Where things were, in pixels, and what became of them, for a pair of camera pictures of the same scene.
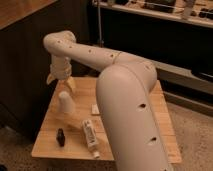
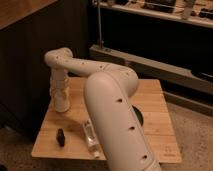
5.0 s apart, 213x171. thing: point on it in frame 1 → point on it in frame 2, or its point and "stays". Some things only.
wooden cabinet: (25, 63) stays
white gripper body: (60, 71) → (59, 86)
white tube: (91, 137) stays
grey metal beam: (185, 88) stays
